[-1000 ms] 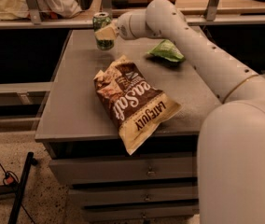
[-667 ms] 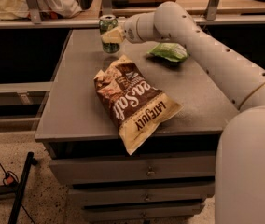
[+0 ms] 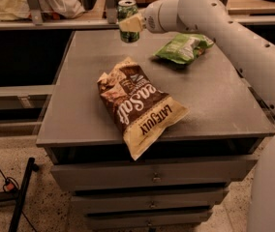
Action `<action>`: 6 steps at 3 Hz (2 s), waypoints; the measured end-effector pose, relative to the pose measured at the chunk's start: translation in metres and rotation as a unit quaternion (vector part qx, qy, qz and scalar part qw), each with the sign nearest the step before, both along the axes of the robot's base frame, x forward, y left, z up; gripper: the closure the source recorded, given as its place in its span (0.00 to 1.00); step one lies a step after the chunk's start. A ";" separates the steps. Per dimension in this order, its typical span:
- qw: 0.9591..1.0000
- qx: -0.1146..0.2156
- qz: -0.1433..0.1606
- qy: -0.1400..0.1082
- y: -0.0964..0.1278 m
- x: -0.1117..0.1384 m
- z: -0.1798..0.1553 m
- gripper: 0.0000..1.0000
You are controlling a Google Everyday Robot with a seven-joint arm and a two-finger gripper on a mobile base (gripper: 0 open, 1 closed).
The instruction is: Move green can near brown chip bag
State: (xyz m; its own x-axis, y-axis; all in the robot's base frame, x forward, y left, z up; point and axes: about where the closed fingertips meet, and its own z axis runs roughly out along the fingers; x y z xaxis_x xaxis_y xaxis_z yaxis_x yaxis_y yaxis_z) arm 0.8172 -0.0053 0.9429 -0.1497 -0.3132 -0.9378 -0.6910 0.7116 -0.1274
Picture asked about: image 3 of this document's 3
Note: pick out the grey metal bracket middle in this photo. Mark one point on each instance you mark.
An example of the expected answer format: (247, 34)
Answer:
(111, 11)

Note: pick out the green chip bag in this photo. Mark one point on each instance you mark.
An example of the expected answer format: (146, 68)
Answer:
(184, 49)

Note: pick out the green soda can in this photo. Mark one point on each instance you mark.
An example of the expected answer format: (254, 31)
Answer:
(125, 9)

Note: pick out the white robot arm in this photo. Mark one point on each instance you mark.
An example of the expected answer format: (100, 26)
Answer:
(253, 57)

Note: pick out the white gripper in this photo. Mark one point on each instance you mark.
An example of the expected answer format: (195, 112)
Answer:
(151, 19)

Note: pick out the grey drawer cabinet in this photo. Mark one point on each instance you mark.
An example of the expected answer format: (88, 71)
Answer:
(185, 172)

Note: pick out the grey metal bracket left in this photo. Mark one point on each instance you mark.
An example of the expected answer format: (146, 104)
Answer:
(35, 11)

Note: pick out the black stand leg left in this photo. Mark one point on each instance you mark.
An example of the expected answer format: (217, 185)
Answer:
(12, 192)

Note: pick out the brown sea salt chip bag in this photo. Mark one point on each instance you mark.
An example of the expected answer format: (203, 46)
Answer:
(140, 110)

